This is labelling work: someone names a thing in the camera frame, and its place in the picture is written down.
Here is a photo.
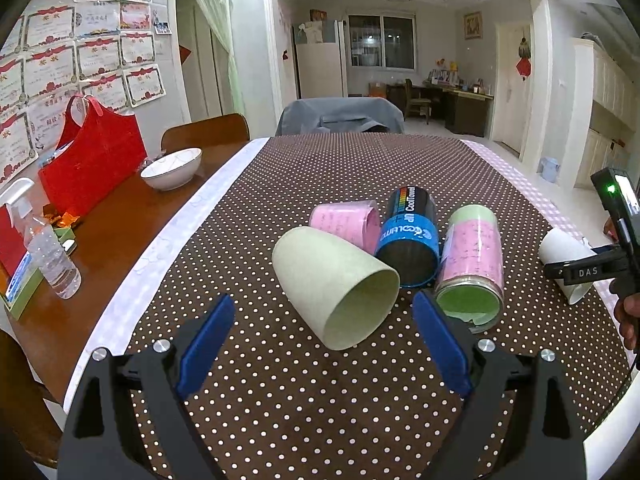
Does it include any white paper cup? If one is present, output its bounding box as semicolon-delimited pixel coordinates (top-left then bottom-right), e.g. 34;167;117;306
538;228;596;306

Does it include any pale green plastic cup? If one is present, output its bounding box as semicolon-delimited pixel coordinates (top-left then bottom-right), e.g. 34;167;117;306
272;226;400;351

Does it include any pink paper-wrapped cup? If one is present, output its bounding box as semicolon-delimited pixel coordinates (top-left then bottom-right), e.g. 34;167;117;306
309;200;382;255

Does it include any person's right hand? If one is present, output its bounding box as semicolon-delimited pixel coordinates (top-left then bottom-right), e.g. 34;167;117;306
608;280;640;351

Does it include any pink and green jar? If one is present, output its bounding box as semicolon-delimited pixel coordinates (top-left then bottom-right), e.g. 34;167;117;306
435;204;504;334

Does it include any black and blue can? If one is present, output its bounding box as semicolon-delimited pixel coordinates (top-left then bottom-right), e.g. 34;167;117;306
374;185;440;288

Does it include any brown polka dot tablecloth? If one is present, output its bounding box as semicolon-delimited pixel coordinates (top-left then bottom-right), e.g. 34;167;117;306
58;133;639;479

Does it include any blue trash bin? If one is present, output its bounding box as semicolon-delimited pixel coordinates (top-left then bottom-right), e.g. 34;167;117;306
538;156;560;183

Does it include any clear spray bottle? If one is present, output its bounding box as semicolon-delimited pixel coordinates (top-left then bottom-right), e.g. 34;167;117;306
1;178;81;300

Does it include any green tissue box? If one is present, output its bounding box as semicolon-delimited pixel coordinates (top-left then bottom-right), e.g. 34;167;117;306
1;252;43;320

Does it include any white ceramic bowl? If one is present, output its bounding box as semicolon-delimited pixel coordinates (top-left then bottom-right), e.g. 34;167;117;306
140;148;202;191

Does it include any dark wooden desk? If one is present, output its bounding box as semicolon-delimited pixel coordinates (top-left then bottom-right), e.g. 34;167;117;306
386;83;494;138

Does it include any red box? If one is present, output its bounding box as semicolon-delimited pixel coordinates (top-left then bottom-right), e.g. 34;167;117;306
0;205;26;276

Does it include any wooden desk chair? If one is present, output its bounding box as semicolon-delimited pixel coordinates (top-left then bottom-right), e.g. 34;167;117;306
404;78;432;124

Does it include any red door hanging ornament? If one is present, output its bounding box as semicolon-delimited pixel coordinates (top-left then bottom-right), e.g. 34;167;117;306
516;37;532;80

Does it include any wooden chair back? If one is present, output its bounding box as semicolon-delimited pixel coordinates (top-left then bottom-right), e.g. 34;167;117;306
160;113;250;153

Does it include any red gift bag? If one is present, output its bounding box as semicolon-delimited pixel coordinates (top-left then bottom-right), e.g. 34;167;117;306
38;94;146;217

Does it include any grey covered sofa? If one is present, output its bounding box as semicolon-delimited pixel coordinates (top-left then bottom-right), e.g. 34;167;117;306
276;98;405;136

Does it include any white refrigerator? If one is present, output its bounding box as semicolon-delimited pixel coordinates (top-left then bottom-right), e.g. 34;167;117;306
293;21;347;99

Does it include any white wall cabinet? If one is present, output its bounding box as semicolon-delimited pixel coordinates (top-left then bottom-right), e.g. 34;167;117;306
558;39;639;188

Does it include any framed picture on wall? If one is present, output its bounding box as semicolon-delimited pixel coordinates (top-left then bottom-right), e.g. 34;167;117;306
463;11;483;40

